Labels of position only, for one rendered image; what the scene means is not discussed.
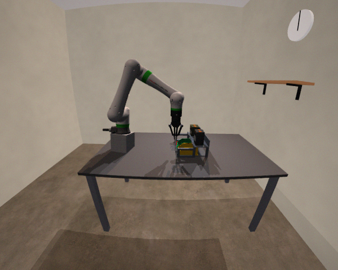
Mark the yellow bin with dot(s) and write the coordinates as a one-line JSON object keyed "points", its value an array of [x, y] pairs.
{"points": [[187, 145]]}

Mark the green bin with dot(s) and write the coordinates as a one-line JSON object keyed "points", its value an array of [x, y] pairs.
{"points": [[183, 140]]}

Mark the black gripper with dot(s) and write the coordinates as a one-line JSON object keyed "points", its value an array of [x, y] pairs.
{"points": [[175, 122]]}

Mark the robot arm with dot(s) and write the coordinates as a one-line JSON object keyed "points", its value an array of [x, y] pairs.
{"points": [[118, 112]]}

